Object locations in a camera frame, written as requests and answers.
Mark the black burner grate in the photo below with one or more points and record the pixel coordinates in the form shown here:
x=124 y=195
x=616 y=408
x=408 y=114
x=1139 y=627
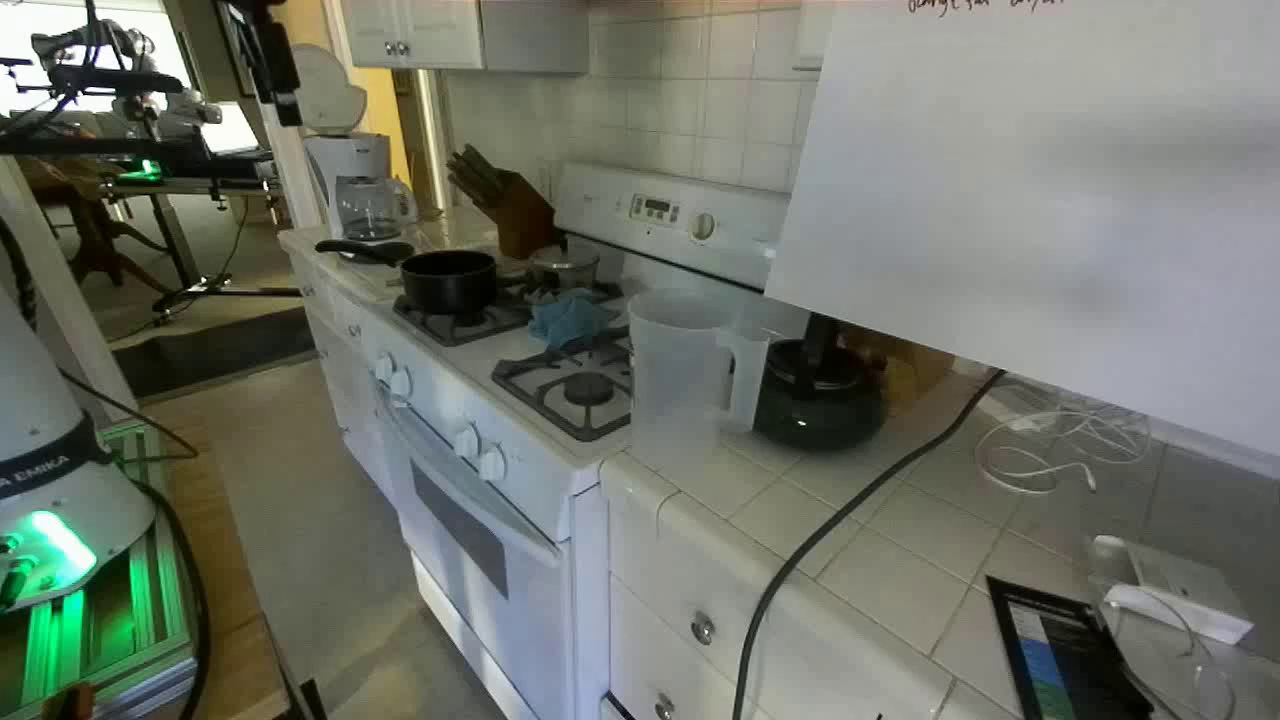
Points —
x=462 y=324
x=527 y=387

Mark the white upper wall cabinet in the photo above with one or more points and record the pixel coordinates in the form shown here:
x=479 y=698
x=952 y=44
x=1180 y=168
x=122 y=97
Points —
x=442 y=32

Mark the robot mounting platform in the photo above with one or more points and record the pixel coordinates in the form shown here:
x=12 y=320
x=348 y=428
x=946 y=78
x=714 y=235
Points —
x=145 y=601

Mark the small steel pot with lid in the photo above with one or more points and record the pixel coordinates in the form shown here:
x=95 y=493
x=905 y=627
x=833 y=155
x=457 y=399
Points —
x=566 y=269

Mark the translucent plastic measuring jug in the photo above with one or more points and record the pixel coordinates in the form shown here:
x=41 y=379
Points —
x=672 y=387

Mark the white power adapter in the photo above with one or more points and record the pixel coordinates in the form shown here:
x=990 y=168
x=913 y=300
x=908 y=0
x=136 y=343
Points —
x=1174 y=593

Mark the white coffee maker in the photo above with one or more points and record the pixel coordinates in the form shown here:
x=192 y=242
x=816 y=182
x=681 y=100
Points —
x=348 y=167

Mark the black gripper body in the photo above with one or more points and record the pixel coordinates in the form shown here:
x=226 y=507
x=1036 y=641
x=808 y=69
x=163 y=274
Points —
x=279 y=60

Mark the white stove knob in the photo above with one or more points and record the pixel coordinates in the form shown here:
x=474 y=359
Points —
x=467 y=442
x=376 y=366
x=396 y=387
x=493 y=462

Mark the black equipment stand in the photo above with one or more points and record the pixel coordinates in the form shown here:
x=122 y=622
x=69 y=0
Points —
x=83 y=167

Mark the stack of white coffee filters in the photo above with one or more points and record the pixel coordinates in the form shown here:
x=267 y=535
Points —
x=327 y=92

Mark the large wooden knife block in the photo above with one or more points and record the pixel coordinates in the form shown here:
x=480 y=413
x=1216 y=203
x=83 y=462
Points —
x=521 y=223

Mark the black tablet device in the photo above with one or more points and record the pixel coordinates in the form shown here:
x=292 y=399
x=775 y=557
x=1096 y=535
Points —
x=1067 y=664

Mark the white gas range stove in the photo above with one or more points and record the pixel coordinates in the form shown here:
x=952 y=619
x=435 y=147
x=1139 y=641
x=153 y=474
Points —
x=521 y=613

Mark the white drawer base cabinet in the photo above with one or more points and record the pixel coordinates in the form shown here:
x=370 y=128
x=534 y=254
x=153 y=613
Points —
x=664 y=575

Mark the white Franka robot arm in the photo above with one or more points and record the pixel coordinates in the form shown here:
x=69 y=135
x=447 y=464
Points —
x=53 y=493

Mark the round metal cabinet pull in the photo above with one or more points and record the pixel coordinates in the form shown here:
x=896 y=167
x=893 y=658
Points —
x=702 y=627
x=660 y=705

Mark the dark green kettle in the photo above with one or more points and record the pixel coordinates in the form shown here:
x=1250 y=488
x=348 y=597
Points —
x=814 y=407

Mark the blue cloth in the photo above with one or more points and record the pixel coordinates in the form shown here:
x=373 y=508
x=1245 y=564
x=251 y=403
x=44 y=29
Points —
x=566 y=320

